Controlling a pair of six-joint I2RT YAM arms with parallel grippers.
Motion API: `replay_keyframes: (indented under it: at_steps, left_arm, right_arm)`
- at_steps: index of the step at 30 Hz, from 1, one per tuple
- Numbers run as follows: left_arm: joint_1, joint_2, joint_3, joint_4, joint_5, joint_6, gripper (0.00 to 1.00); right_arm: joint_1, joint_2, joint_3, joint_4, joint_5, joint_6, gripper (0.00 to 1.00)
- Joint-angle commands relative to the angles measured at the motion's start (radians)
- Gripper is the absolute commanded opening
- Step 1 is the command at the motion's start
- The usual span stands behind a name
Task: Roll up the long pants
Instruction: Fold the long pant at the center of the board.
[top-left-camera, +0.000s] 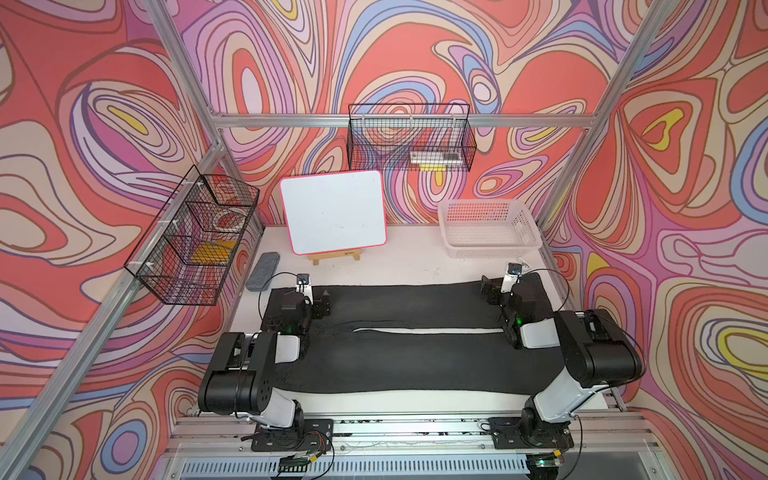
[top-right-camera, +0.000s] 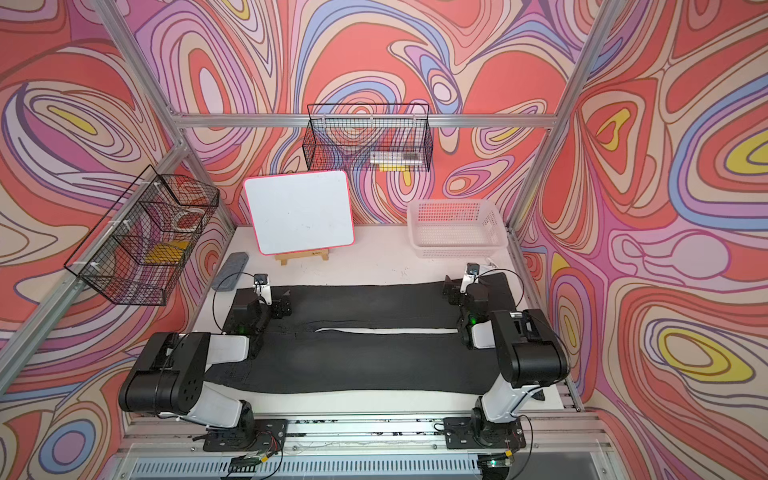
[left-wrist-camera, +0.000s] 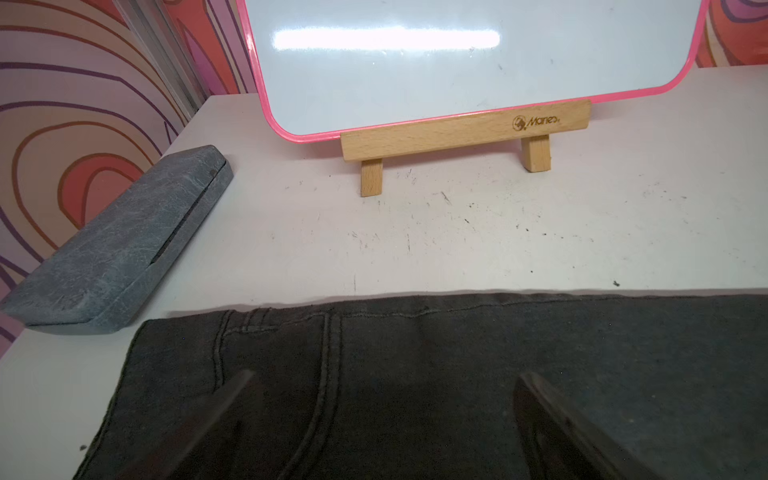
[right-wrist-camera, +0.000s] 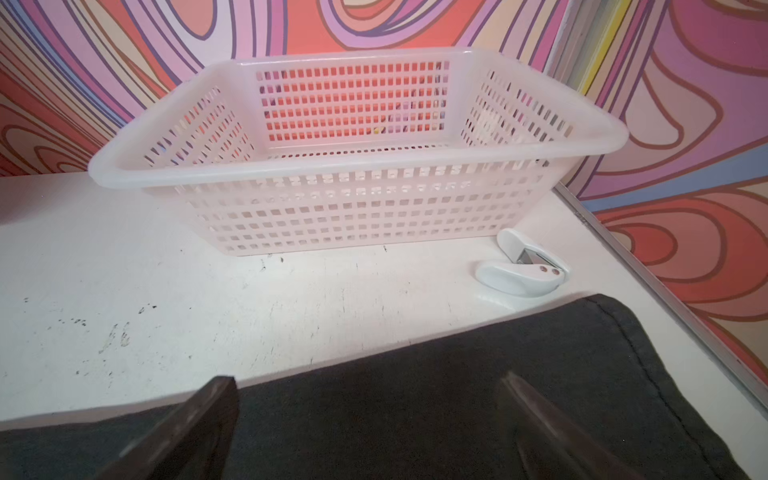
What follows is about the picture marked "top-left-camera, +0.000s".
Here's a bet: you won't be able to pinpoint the black long pants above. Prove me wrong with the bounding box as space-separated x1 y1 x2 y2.
274 281 564 395

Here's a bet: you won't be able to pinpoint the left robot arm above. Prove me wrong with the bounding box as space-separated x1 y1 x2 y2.
198 289 331 430

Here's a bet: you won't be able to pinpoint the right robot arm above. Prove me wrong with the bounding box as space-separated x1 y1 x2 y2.
480 274 645 446

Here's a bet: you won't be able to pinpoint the grey whiteboard eraser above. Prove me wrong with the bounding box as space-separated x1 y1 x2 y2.
245 251 280 292

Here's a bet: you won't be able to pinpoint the wooden whiteboard stand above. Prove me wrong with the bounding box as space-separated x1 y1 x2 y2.
307 249 363 266

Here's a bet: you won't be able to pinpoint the white plastic basket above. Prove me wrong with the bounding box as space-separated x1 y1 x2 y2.
438 199 542 259

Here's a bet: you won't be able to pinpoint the pink framed whiteboard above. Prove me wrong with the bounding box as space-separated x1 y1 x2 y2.
279 171 388 255

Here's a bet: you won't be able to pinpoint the yellow item in basket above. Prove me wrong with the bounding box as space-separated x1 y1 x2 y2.
189 240 237 266

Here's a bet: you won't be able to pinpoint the marker box in basket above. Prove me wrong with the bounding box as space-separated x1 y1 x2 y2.
409 151 464 168

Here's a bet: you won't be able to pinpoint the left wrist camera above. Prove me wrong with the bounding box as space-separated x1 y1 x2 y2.
296 273 314 305

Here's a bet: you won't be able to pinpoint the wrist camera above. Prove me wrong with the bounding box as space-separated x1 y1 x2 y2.
296 273 314 305
500 262 523 294

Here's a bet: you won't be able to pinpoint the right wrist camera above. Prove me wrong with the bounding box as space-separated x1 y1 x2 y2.
500 262 523 294

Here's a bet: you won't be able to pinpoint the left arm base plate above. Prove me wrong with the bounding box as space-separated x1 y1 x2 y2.
250 419 334 453

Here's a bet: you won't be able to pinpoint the black wire basket left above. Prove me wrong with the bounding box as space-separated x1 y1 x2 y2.
124 166 260 306

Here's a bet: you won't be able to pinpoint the black wire basket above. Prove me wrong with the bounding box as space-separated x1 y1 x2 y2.
124 166 260 306
347 101 477 173

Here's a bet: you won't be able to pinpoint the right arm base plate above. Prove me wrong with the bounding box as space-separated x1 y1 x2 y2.
488 417 574 451

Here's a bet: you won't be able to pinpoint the aluminium front rail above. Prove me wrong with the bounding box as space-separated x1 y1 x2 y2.
154 411 675 479

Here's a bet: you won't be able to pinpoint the black wire basket back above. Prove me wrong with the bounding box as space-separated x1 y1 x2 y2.
347 101 477 173

